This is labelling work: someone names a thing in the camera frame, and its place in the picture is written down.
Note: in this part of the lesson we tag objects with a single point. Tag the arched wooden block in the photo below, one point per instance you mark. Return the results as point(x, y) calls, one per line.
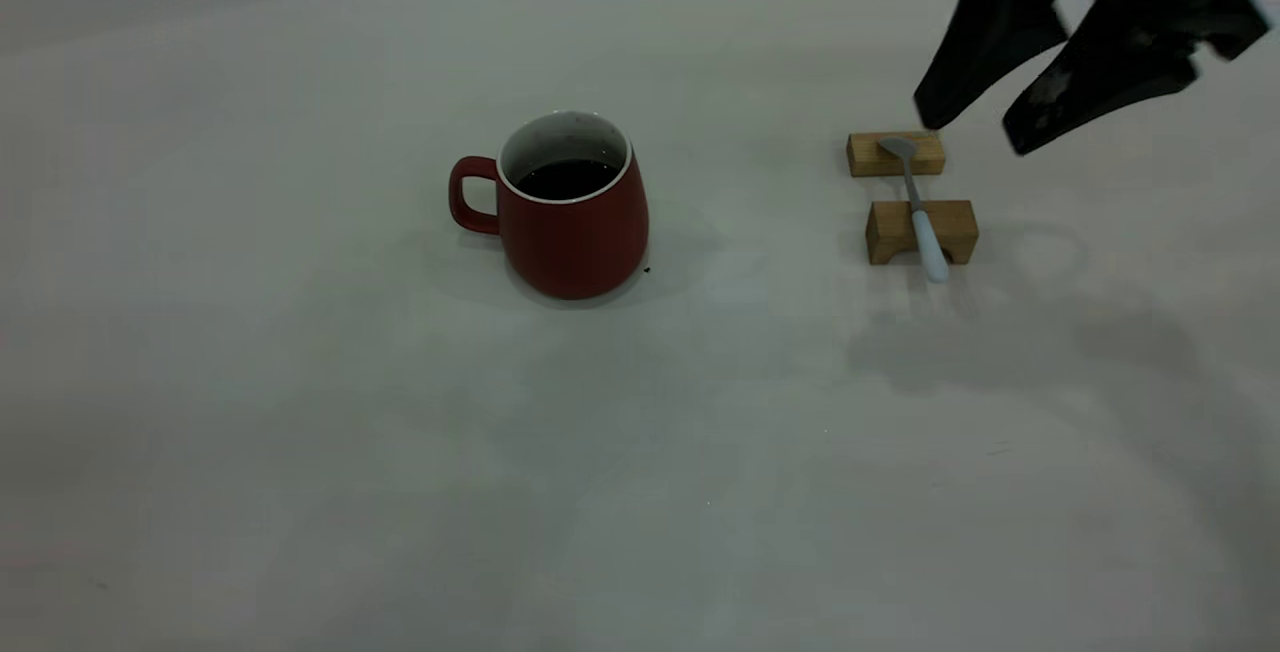
point(890, 227)

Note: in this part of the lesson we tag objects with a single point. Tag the dark coffee liquid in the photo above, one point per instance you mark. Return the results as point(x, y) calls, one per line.
point(566, 179)

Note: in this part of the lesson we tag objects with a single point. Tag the red ceramic cup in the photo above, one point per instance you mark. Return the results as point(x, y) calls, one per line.
point(580, 242)

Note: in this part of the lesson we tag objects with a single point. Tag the rectangular wooden block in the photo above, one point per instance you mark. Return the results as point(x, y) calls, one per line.
point(865, 157)

